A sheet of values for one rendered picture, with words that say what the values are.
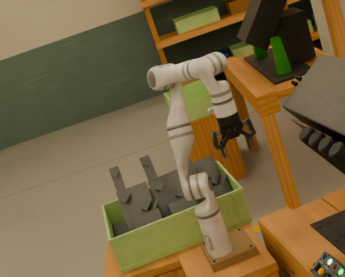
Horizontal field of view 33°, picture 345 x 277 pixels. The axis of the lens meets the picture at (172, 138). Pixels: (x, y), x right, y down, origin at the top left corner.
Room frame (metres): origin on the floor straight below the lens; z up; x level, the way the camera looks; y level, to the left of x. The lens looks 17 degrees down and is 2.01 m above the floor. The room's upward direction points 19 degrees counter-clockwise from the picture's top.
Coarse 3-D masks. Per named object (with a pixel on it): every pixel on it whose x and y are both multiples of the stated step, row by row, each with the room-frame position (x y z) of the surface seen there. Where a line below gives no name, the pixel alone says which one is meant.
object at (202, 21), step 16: (144, 0) 8.03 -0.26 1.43; (160, 0) 7.98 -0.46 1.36; (240, 0) 8.08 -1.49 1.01; (288, 0) 7.95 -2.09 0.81; (192, 16) 8.06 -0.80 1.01; (208, 16) 8.06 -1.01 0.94; (224, 16) 8.21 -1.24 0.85; (240, 16) 7.96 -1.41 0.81; (176, 32) 8.28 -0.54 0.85; (192, 32) 7.98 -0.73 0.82; (160, 48) 7.99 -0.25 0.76; (224, 48) 8.42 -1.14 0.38; (240, 48) 8.07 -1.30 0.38
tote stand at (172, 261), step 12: (108, 252) 2.52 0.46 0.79; (180, 252) 2.28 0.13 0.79; (108, 264) 2.40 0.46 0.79; (156, 264) 2.25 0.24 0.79; (168, 264) 2.22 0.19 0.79; (180, 264) 2.22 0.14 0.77; (108, 276) 2.29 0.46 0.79; (120, 276) 2.26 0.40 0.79; (132, 276) 2.23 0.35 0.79; (144, 276) 2.23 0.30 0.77; (156, 276) 2.23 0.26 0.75; (168, 276) 2.22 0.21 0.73; (180, 276) 2.22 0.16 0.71
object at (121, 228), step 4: (160, 212) 2.62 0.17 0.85; (116, 224) 2.66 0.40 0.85; (120, 224) 2.64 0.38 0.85; (124, 224) 2.63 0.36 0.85; (116, 228) 2.62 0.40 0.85; (120, 228) 2.60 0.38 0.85; (124, 228) 2.59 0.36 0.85; (128, 228) 2.57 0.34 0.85; (116, 232) 2.57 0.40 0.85; (120, 232) 2.55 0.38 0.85; (124, 232) 2.54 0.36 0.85
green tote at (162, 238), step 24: (240, 192) 2.32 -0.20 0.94; (120, 216) 2.68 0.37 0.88; (168, 216) 2.31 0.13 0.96; (192, 216) 2.31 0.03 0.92; (240, 216) 2.32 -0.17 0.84; (120, 240) 2.28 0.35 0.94; (144, 240) 2.29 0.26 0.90; (168, 240) 2.30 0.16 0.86; (192, 240) 2.30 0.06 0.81; (120, 264) 2.27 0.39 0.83; (144, 264) 2.28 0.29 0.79
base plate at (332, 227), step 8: (336, 216) 1.94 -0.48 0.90; (344, 216) 1.92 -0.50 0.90; (312, 224) 1.94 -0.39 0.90; (320, 224) 1.93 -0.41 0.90; (328, 224) 1.91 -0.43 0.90; (336, 224) 1.89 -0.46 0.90; (344, 224) 1.87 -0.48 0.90; (320, 232) 1.87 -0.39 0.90; (328, 232) 1.85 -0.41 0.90; (336, 232) 1.83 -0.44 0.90; (344, 232) 1.82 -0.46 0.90; (328, 240) 1.81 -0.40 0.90; (336, 240) 1.79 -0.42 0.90; (344, 240) 1.77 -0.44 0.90; (344, 248) 1.72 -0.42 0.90
